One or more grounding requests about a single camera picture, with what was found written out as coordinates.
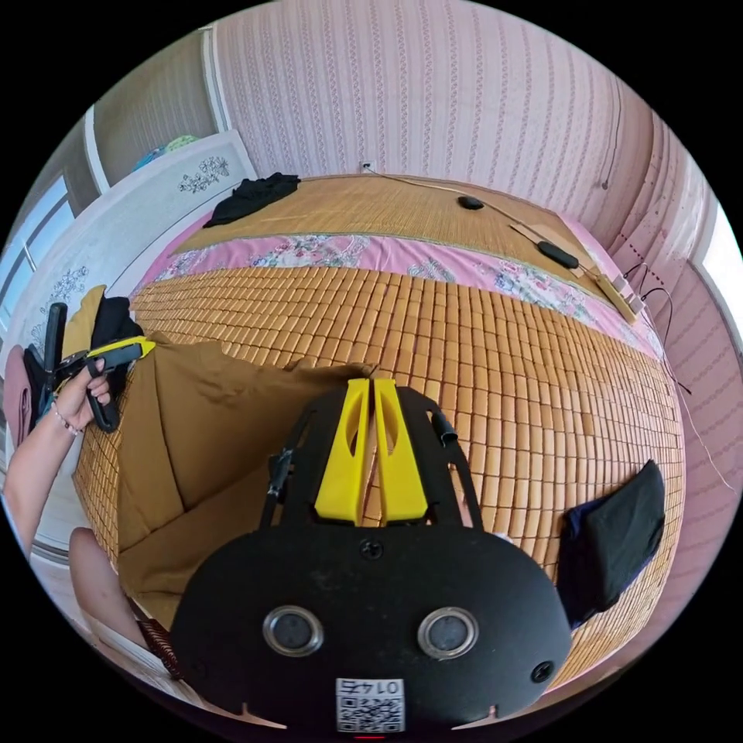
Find wooden power strip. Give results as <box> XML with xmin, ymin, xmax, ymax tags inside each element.
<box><xmin>591</xmin><ymin>272</ymin><xmax>646</xmax><ymax>326</ymax></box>

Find black cables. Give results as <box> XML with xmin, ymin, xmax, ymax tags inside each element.
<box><xmin>624</xmin><ymin>262</ymin><xmax>693</xmax><ymax>395</ymax></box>

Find person's left forearm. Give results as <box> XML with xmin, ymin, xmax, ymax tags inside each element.
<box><xmin>2</xmin><ymin>405</ymin><xmax>82</xmax><ymax>560</ymax></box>

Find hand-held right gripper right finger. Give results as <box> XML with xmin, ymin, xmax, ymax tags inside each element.
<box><xmin>373</xmin><ymin>378</ymin><xmax>430</xmax><ymax>525</ymax></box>

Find brown long sleeve shirt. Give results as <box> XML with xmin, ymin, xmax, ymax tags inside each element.
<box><xmin>115</xmin><ymin>330</ymin><xmax>378</xmax><ymax>611</ymax></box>

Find person's left hand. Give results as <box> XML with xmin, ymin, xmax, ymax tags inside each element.
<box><xmin>50</xmin><ymin>358</ymin><xmax>114</xmax><ymax>435</ymax></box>

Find window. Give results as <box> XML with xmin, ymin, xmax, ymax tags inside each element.
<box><xmin>0</xmin><ymin>173</ymin><xmax>77</xmax><ymax>335</ymax></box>

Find thin cable on bed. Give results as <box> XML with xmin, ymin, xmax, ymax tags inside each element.
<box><xmin>368</xmin><ymin>166</ymin><xmax>599</xmax><ymax>279</ymax></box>

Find person's body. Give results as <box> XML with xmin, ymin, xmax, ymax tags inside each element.
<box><xmin>68</xmin><ymin>526</ymin><xmax>188</xmax><ymax>683</ymax></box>

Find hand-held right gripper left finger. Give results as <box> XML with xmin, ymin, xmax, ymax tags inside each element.
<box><xmin>315</xmin><ymin>378</ymin><xmax>371</xmax><ymax>521</ymax></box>

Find long black oval device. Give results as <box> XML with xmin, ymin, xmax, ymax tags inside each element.
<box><xmin>536</xmin><ymin>240</ymin><xmax>581</xmax><ymax>270</ymax></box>

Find folded black garment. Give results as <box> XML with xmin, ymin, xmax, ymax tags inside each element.
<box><xmin>559</xmin><ymin>458</ymin><xmax>667</xmax><ymax>632</ymax></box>

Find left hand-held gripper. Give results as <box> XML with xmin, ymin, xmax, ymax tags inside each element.
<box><xmin>22</xmin><ymin>335</ymin><xmax>156</xmax><ymax>435</ymax></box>

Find pile of clothes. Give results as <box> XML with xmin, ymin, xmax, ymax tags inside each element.
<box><xmin>62</xmin><ymin>284</ymin><xmax>146</xmax><ymax>397</ymax></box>

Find bed with woven mat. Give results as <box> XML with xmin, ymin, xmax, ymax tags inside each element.
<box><xmin>72</xmin><ymin>173</ymin><xmax>690</xmax><ymax>693</ymax></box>

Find crumpled black garment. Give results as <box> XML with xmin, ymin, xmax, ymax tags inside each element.
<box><xmin>202</xmin><ymin>172</ymin><xmax>303</xmax><ymax>229</ymax></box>

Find white flower print cupboard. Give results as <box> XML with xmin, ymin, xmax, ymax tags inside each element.
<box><xmin>9</xmin><ymin>128</ymin><xmax>259</xmax><ymax>372</ymax></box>

